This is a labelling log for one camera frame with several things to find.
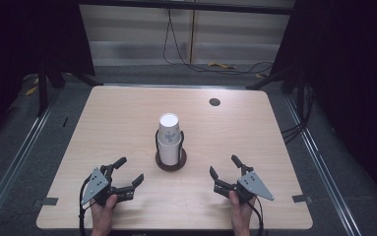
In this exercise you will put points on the black curtain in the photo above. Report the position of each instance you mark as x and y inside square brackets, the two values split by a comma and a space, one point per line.
[18, 36]
[350, 65]

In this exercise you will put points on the stack of white paper cups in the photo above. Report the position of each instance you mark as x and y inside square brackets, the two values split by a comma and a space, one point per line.
[169, 137]

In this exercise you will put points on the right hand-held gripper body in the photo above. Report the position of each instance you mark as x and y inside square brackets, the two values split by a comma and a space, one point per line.
[253, 185]

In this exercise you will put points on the person's right hand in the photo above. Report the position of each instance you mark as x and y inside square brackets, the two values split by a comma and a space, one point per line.
[241, 216]

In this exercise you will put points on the yellow tape strip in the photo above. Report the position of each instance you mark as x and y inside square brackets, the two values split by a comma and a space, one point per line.
[222, 66]
[31, 90]
[260, 76]

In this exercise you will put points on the person's left hand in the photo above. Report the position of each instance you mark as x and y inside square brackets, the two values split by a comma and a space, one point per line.
[103, 214]

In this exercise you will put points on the dark desk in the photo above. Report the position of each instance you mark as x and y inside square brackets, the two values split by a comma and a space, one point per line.
[189, 6]

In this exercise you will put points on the black metal stand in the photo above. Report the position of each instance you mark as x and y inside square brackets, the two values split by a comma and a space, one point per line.
[42, 88]
[274, 78]

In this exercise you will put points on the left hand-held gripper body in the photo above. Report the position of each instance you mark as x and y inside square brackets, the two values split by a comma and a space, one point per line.
[94, 187]

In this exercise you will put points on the grey tape piece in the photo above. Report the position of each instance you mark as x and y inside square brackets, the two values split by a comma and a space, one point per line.
[302, 198]
[47, 201]

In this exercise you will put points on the metal floor rail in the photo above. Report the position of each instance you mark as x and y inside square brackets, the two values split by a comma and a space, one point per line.
[320, 160]
[15, 164]

